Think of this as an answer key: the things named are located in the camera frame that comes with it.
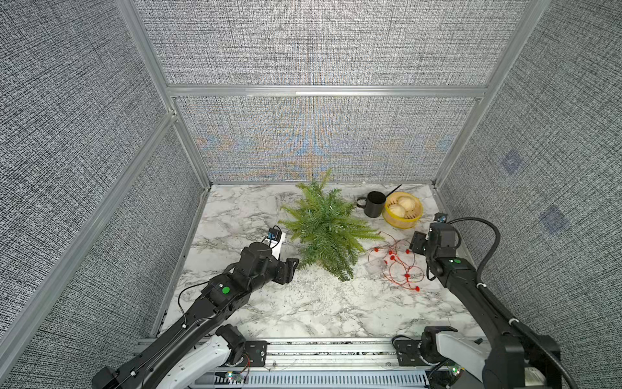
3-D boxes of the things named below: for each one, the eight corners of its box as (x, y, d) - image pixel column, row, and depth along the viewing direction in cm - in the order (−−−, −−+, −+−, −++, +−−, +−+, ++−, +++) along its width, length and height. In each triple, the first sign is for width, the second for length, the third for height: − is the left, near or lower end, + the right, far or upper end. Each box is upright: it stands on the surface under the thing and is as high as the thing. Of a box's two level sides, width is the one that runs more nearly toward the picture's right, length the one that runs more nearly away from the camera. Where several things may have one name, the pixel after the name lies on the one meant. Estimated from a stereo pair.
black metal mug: (369, 220, 107) (373, 208, 100) (359, 207, 112) (362, 194, 105) (385, 213, 110) (390, 201, 103) (374, 200, 114) (378, 188, 108)
